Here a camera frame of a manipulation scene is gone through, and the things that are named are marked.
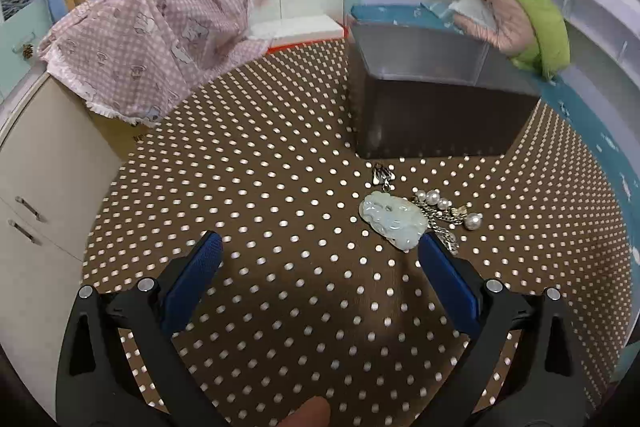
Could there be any white board on ottoman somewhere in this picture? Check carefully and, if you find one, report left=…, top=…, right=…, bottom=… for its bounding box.
left=248, top=15, right=344, bottom=48

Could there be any beige cabinet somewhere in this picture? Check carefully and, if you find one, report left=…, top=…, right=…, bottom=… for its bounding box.
left=1, top=75, right=120, bottom=413

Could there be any red ottoman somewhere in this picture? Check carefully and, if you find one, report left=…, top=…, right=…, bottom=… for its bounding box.
left=267, top=26, right=348, bottom=54

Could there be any white jade pendant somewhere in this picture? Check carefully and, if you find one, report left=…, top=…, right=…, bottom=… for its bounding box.
left=358, top=191, right=430, bottom=251

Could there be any silver chain necklace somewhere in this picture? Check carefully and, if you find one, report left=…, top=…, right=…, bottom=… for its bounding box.
left=370, top=161, right=397, bottom=193

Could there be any cardboard box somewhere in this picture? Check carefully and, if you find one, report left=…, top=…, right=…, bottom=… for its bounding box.
left=89, top=112, right=152, bottom=160

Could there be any green blanket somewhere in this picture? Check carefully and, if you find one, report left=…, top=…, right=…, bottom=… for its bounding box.
left=512, top=0, right=570, bottom=80

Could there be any blue mattress sheet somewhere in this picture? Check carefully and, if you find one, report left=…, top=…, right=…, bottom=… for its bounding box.
left=348, top=4, right=639, bottom=259

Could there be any operator thumb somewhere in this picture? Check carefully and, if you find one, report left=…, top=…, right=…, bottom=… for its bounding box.
left=278, top=397, right=331, bottom=427

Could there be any pink patterned cloth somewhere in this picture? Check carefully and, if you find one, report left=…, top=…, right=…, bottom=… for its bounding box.
left=37, top=0, right=269, bottom=127

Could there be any pink quilted jacket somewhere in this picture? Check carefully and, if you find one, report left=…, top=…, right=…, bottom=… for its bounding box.
left=452, top=0, right=537, bottom=57

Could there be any pearl charm bracelet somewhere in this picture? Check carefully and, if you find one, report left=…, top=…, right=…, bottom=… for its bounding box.
left=411, top=187, right=484, bottom=257

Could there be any white pillow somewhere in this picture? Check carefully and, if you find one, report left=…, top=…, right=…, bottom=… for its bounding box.
left=448, top=0, right=497, bottom=30

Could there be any dark metal jewelry box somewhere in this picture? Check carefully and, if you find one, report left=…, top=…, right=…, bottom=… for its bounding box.
left=347, top=23, right=540, bottom=159

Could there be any brown polka dot tablecloth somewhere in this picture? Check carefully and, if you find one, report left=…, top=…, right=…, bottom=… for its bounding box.
left=82, top=41, right=638, bottom=426

